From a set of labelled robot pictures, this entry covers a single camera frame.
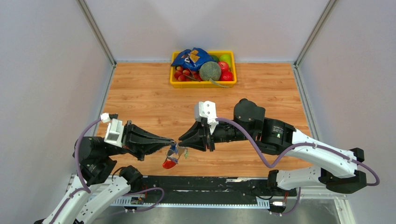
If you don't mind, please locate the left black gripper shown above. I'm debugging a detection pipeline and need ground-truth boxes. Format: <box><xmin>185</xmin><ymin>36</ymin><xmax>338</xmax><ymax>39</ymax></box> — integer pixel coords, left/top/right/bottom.
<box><xmin>104</xmin><ymin>118</ymin><xmax>174</xmax><ymax>160</ymax></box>

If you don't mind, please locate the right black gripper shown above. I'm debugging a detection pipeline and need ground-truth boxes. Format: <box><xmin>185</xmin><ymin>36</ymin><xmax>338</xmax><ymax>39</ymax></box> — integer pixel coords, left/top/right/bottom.
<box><xmin>178</xmin><ymin>119</ymin><xmax>255</xmax><ymax>152</ymax></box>

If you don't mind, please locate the red handled key ring holder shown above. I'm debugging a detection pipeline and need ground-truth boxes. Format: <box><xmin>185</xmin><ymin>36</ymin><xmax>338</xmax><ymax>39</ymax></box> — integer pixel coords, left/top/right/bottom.
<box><xmin>162</xmin><ymin>143</ymin><xmax>188</xmax><ymax>169</ymax></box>

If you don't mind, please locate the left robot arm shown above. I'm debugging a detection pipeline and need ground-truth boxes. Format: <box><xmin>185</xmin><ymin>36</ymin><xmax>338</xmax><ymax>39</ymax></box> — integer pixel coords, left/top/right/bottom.
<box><xmin>36</xmin><ymin>115</ymin><xmax>175</xmax><ymax>224</ymax></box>

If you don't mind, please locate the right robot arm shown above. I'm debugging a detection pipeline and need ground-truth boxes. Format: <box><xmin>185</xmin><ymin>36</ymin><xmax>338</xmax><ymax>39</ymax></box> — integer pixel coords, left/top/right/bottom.
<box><xmin>179</xmin><ymin>98</ymin><xmax>368</xmax><ymax>195</ymax></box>

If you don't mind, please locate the bunch of red fruits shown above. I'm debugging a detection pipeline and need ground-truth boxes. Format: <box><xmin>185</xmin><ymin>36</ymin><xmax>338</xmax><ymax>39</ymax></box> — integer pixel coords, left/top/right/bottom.
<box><xmin>174</xmin><ymin>66</ymin><xmax>203</xmax><ymax>82</ymax></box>

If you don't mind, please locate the green melon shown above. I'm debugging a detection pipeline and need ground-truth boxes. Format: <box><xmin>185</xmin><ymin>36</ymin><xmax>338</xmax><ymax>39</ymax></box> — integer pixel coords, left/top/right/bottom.
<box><xmin>199</xmin><ymin>62</ymin><xmax>229</xmax><ymax>88</ymax></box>

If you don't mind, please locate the red tomato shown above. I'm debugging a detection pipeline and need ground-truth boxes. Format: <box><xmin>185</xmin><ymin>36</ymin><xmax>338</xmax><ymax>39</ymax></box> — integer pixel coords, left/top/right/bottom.
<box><xmin>219</xmin><ymin>71</ymin><xmax>233</xmax><ymax>82</ymax></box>

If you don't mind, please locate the red apple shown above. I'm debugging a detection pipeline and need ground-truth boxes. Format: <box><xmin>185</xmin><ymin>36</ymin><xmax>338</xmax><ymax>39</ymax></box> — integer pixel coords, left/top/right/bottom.
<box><xmin>218</xmin><ymin>61</ymin><xmax>230</xmax><ymax>72</ymax></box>

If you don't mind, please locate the blue snack bag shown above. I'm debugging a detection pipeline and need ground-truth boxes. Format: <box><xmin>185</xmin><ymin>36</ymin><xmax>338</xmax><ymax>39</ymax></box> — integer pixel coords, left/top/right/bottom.
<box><xmin>171</xmin><ymin>48</ymin><xmax>215</xmax><ymax>71</ymax></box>

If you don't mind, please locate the green apple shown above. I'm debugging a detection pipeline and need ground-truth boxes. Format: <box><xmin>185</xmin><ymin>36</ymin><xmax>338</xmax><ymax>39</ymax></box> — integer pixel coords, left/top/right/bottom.
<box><xmin>219</xmin><ymin>54</ymin><xmax>232</xmax><ymax>67</ymax></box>

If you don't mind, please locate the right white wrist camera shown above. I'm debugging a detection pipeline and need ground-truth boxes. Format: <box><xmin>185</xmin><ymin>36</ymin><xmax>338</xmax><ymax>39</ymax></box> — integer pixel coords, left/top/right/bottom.
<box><xmin>194</xmin><ymin>101</ymin><xmax>219</xmax><ymax>134</ymax></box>

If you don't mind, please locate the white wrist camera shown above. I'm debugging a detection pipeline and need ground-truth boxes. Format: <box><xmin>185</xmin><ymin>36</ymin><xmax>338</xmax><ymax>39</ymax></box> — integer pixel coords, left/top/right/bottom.
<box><xmin>100</xmin><ymin>113</ymin><xmax>124</xmax><ymax>147</ymax></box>
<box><xmin>194</xmin><ymin>101</ymin><xmax>219</xmax><ymax>134</ymax></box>

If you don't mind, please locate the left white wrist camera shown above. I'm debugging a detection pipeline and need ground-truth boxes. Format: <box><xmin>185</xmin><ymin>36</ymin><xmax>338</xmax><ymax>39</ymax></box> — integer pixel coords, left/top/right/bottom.
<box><xmin>100</xmin><ymin>113</ymin><xmax>124</xmax><ymax>147</ymax></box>

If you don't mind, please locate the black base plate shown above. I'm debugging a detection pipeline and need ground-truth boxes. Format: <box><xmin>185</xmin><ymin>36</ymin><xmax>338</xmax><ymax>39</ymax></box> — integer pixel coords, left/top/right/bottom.
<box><xmin>130</xmin><ymin>175</ymin><xmax>297</xmax><ymax>205</ymax></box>

